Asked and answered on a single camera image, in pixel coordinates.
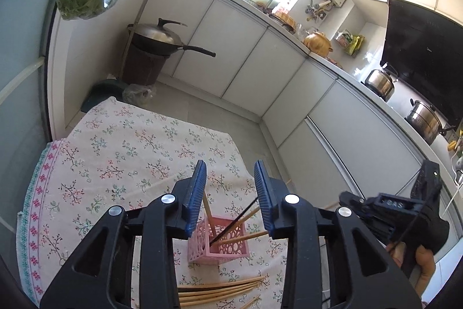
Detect black wooden chopstick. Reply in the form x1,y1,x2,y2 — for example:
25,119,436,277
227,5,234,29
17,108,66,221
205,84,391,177
210,198,258,246

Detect pink perforated utensil basket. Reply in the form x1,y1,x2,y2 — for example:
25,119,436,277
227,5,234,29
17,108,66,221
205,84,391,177
188,218,250,265

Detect white kitchen cabinets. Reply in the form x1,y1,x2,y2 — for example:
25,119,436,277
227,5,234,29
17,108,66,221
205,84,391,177
133,0,463,223

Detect person's right hand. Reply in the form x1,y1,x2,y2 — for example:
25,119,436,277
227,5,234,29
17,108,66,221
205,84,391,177
385,242,436,297

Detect floral tablecloth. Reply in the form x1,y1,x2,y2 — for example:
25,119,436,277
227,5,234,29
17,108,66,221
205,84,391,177
16,96,291,309

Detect large steel stockpot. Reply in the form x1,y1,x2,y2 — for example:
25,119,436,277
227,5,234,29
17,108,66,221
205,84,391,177
405,99,456,146

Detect clear plastic bag on floor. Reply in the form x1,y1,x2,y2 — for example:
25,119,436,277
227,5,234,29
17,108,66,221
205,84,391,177
122,84,156,106

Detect dark brown waste bin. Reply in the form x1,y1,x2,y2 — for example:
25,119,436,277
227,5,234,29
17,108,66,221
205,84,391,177
122,45,169,85

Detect steel pot with lid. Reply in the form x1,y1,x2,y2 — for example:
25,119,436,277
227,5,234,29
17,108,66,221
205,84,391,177
362,68,397,102

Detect yellow ceramic pot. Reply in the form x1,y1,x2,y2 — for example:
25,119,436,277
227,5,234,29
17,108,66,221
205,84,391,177
303,31,333,58

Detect black wok with lid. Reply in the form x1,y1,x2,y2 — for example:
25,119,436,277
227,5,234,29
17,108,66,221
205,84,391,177
127,18,216,57

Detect woven basket on counter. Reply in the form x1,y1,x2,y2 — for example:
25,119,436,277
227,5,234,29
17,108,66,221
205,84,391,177
271,11,296,29

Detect black range hood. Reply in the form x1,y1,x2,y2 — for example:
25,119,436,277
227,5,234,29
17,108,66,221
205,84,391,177
381,0,463,126

